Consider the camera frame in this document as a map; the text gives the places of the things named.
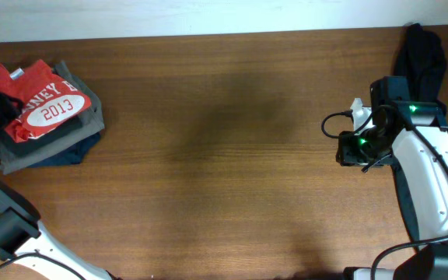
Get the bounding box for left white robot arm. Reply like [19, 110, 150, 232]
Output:
[0, 181, 116, 280]

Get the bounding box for orange printed t-shirt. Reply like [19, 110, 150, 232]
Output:
[0, 60, 92, 143]

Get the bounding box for black garment on table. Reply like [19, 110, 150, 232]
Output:
[391, 23, 447, 241]

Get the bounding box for folded navy blue shirt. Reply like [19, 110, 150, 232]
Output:
[30, 132, 101, 168]

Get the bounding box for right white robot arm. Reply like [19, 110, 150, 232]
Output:
[336, 76, 448, 279]

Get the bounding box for folded light grey shirt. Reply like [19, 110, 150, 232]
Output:
[0, 61, 105, 174]

